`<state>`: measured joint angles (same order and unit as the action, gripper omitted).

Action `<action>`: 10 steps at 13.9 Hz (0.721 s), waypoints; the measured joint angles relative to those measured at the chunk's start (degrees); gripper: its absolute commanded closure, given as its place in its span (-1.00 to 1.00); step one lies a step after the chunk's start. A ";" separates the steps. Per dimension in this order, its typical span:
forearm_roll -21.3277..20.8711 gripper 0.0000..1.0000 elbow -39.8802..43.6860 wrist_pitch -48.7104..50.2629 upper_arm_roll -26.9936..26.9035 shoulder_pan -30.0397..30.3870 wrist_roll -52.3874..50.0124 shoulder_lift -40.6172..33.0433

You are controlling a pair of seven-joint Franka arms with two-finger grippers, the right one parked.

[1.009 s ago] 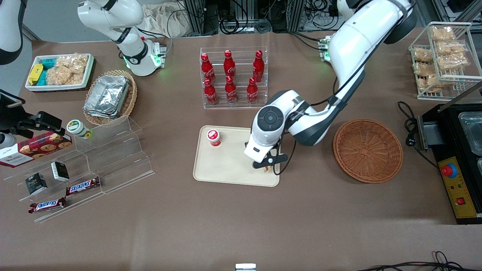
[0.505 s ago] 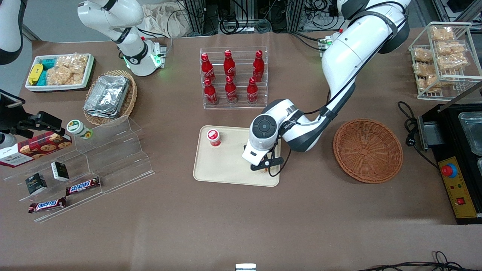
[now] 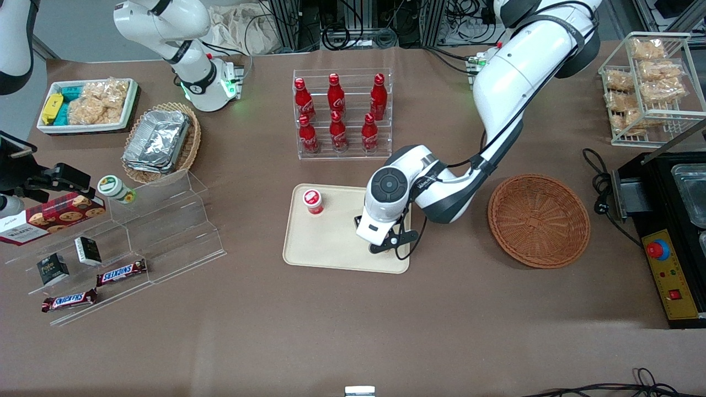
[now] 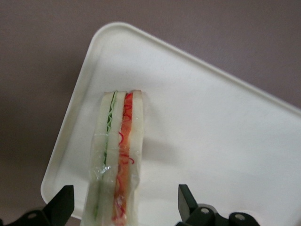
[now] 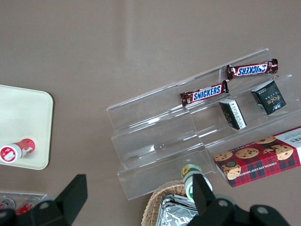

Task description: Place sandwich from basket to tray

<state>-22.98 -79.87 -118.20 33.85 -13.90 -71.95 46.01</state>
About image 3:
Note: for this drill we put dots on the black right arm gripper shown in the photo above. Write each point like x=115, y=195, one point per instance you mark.
x=34, y=181

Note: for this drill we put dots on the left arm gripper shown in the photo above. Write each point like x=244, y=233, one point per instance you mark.
x=357, y=220

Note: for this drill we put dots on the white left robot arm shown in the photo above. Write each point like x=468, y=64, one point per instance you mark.
x=513, y=77

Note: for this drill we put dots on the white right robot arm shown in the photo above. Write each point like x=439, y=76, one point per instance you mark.
x=165, y=22

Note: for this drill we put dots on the cream plastic serving tray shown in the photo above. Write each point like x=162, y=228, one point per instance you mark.
x=331, y=242

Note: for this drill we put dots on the oval tan wicker basket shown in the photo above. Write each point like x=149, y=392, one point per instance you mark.
x=190, y=146

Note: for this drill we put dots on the round brown wicker basket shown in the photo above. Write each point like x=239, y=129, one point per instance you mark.
x=538, y=220

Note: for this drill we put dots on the steel tray insert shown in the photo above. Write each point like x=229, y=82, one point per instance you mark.
x=692, y=193
x=702, y=245

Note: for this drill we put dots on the white rectangular plastic bin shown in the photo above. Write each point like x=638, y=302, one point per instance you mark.
x=49, y=128

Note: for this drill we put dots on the teal snack pack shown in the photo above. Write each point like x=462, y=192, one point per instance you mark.
x=63, y=113
x=70, y=94

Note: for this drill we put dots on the yellow snack pack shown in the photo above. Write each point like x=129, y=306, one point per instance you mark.
x=52, y=108

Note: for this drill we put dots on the red tartan cookie box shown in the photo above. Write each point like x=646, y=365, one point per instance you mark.
x=49, y=218

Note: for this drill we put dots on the rice cracker snack pack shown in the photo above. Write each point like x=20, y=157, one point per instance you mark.
x=618, y=80
x=626, y=122
x=662, y=80
x=620, y=100
x=646, y=48
x=107, y=92
x=91, y=113

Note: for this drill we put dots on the green white yogurt cup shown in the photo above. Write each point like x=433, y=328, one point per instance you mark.
x=113, y=187

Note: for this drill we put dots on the red cup white lid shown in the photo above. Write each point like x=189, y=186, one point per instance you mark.
x=313, y=201

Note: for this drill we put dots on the small black carton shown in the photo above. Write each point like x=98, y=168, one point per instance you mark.
x=52, y=269
x=88, y=251

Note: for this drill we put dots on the red cola bottle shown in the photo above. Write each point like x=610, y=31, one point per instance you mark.
x=369, y=135
x=378, y=99
x=304, y=102
x=336, y=96
x=338, y=134
x=308, y=137

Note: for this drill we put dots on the aluminium foil container stack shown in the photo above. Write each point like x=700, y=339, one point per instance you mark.
x=157, y=140

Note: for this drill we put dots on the clear acrylic bottle rack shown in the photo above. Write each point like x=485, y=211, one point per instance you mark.
x=353, y=118

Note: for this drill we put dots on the brown chocolate bar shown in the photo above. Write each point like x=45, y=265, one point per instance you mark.
x=121, y=272
x=69, y=301

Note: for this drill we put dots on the clear acrylic step shelf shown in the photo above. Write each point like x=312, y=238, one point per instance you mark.
x=176, y=231

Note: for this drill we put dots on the small white grey device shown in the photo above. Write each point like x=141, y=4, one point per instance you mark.
x=359, y=391

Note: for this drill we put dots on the beige crumpled cloth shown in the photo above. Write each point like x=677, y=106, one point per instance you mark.
x=242, y=30

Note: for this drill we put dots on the black sealing machine yellow panel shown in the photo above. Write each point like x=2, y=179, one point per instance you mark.
x=670, y=264

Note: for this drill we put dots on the grey metal lever bar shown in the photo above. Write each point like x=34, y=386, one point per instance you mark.
x=675, y=142

